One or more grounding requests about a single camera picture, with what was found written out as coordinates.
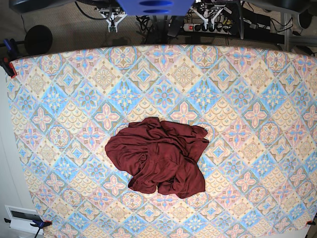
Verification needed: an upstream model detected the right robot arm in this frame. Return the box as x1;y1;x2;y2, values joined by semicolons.
8;0;128;28

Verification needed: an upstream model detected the orange clamp lower right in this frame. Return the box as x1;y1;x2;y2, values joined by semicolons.
306;221;316;226

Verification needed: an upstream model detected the blue orange clamp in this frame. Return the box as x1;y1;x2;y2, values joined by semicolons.
0;38;18;78
3;217;52;228

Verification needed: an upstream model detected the dark red t-shirt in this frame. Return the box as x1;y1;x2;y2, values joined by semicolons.
105;117;209;199

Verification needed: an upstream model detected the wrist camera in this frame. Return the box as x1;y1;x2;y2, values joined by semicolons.
108;25;117;32
204;21;214;31

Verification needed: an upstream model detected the white wall vent box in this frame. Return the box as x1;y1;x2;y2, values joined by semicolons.
5;205;41;234

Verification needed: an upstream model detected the blue orange clamp lower left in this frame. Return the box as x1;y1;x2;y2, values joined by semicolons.
3;217;52;228

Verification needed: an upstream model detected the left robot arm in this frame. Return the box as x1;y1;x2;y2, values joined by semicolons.
190;0;313;29

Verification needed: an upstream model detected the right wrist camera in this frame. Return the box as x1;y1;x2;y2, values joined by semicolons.
108;25;117;32

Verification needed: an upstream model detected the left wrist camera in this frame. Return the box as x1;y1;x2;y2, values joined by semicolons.
204;21;214;31

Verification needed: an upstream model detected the white power strip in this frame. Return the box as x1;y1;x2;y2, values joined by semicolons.
183;23;232;34

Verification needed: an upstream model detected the black round stool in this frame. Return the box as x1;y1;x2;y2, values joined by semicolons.
24;25;53;56

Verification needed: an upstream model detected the blue orange clamp upper left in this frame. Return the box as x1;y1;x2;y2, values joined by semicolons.
0;38;18;78

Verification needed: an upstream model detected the patterned tablecloth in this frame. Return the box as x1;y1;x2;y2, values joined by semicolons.
6;45;317;238

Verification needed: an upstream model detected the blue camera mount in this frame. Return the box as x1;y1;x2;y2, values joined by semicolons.
117;0;194;16

